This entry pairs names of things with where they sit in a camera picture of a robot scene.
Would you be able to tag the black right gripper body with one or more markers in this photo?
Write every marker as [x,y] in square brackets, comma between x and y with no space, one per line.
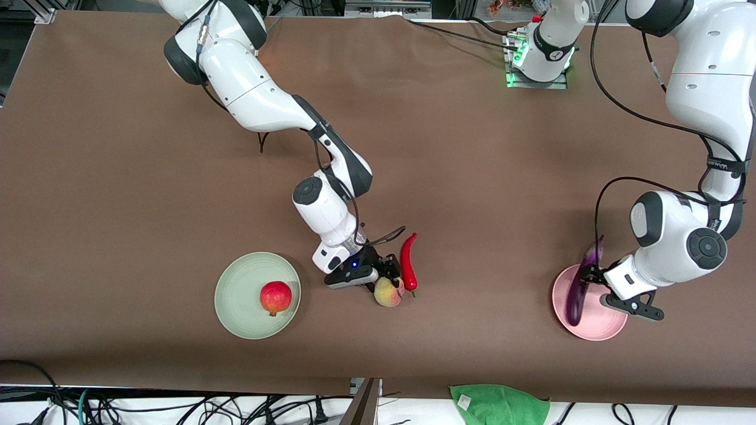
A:
[374,258]

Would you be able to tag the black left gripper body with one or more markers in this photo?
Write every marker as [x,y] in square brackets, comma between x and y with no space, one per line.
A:
[592,273]

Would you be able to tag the red chili pepper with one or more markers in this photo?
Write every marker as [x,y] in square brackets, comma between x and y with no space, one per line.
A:
[409,265]

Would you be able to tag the yellow pink peach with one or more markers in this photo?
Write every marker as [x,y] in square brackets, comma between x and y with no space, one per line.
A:
[388,294]

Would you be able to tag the purple eggplant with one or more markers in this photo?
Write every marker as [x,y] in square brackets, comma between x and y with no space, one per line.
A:
[574,301]

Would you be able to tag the red pomegranate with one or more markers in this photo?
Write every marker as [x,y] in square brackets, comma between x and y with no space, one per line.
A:
[276,297]

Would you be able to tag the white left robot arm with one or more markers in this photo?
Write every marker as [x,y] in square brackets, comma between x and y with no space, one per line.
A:
[709,88]

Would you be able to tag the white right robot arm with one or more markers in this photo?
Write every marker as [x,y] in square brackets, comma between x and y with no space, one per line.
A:
[260,100]

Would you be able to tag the pink round plate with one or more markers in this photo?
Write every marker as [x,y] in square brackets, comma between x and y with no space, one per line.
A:
[596,324]

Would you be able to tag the pale green round plate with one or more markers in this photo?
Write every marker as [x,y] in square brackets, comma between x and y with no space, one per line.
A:
[236,295]

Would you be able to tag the brown table cover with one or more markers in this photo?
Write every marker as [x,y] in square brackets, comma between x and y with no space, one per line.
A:
[472,147]

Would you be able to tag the black power plug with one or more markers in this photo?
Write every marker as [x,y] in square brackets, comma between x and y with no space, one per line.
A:
[319,413]

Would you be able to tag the green cloth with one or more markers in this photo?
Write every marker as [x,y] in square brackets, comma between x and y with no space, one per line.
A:
[502,407]

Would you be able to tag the colourful background item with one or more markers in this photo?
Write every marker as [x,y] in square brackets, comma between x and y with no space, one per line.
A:
[502,7]

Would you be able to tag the aluminium corner profile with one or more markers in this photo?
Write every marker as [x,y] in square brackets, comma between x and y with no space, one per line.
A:
[44,13]

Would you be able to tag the grey metal post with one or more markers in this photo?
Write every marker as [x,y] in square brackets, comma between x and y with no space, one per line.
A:
[363,407]

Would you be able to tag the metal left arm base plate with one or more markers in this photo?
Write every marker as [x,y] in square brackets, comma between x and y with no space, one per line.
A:
[537,85]

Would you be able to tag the aluminium frame bar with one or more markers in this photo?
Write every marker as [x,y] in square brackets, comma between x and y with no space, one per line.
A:
[387,9]

